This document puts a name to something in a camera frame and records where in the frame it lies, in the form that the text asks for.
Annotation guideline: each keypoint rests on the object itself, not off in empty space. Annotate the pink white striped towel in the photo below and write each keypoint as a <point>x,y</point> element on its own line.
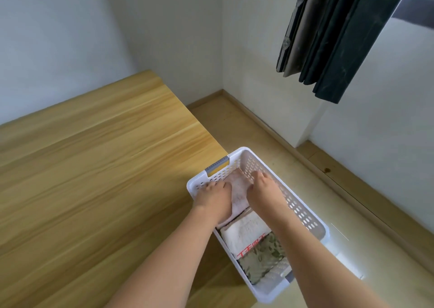
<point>239,189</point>

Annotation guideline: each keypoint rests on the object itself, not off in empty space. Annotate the cream white garment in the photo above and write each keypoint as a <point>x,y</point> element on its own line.
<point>245,233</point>

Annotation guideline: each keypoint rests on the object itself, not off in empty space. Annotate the floral beige cloth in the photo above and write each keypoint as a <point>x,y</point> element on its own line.
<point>264,257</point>

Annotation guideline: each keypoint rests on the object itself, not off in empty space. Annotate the person's right forearm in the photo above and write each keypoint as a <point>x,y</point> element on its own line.
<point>322,267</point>

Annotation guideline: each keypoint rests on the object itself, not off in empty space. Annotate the person's left hand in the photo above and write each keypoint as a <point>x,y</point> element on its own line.
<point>213,199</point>

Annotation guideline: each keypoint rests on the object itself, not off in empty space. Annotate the white plastic basket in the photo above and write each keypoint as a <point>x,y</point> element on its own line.
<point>305,216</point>

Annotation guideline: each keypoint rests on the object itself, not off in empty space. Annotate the wooden table with black legs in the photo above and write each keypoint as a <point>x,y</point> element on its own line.
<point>101,182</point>

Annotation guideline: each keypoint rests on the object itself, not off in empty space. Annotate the person's right hand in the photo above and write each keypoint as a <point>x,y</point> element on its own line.
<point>266,192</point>

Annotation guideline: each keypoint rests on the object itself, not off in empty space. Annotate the wide dark curtain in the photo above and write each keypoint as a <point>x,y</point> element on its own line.
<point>335,36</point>

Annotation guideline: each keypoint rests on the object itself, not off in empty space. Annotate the black framed window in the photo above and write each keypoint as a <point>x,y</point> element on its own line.
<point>417,9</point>

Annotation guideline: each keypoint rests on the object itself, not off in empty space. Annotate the person's left forearm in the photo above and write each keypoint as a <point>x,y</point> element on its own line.
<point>169,267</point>

